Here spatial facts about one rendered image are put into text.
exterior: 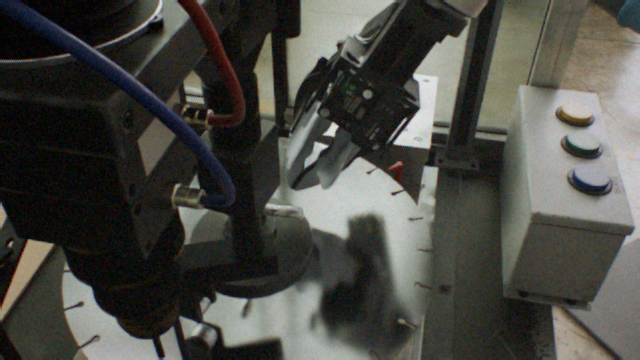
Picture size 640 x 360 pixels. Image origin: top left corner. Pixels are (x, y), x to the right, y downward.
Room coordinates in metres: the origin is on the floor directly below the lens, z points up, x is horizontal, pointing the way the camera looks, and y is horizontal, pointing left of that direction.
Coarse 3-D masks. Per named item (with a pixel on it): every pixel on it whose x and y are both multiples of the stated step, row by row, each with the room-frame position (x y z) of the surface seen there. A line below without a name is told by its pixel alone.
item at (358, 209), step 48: (288, 192) 0.43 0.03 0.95; (336, 192) 0.43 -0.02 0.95; (384, 192) 0.43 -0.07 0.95; (336, 240) 0.36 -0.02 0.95; (384, 240) 0.36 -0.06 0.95; (288, 288) 0.30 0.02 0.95; (336, 288) 0.30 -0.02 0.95; (384, 288) 0.30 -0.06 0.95; (432, 288) 0.31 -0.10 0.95; (96, 336) 0.26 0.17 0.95; (192, 336) 0.26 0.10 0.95; (240, 336) 0.26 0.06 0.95; (288, 336) 0.26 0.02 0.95; (336, 336) 0.26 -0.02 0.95; (384, 336) 0.26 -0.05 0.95
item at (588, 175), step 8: (576, 168) 0.52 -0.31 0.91; (584, 168) 0.52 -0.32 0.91; (592, 168) 0.52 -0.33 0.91; (600, 168) 0.52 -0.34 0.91; (576, 176) 0.50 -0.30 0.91; (584, 176) 0.50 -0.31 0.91; (592, 176) 0.50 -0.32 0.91; (600, 176) 0.50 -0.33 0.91; (608, 176) 0.50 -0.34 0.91; (584, 184) 0.49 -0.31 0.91; (592, 184) 0.49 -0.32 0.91; (600, 184) 0.49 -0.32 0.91; (608, 184) 0.49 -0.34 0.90
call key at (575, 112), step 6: (570, 102) 0.66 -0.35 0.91; (564, 108) 0.64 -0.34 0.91; (570, 108) 0.64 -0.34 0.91; (576, 108) 0.64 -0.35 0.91; (582, 108) 0.64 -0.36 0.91; (588, 108) 0.64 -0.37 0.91; (564, 114) 0.63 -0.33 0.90; (570, 114) 0.63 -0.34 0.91; (576, 114) 0.63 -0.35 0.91; (582, 114) 0.63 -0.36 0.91; (588, 114) 0.63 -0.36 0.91; (570, 120) 0.63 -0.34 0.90; (576, 120) 0.62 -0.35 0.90; (582, 120) 0.62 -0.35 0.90; (588, 120) 0.62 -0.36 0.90
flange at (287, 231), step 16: (208, 224) 0.37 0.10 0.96; (224, 224) 0.35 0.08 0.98; (272, 224) 0.35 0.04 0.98; (288, 224) 0.37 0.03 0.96; (304, 224) 0.37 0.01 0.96; (192, 240) 0.35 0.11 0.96; (208, 240) 0.35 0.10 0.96; (288, 240) 0.35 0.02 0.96; (304, 240) 0.35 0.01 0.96; (288, 256) 0.33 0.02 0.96; (304, 256) 0.33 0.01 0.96; (288, 272) 0.31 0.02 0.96; (224, 288) 0.30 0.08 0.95; (240, 288) 0.30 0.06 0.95; (256, 288) 0.30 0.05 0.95
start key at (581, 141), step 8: (568, 136) 0.58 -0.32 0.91; (576, 136) 0.58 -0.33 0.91; (584, 136) 0.58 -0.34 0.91; (592, 136) 0.58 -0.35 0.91; (568, 144) 0.57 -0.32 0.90; (576, 144) 0.56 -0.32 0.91; (584, 144) 0.56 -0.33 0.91; (592, 144) 0.56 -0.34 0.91; (576, 152) 0.56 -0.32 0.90; (584, 152) 0.55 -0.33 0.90; (592, 152) 0.55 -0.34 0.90
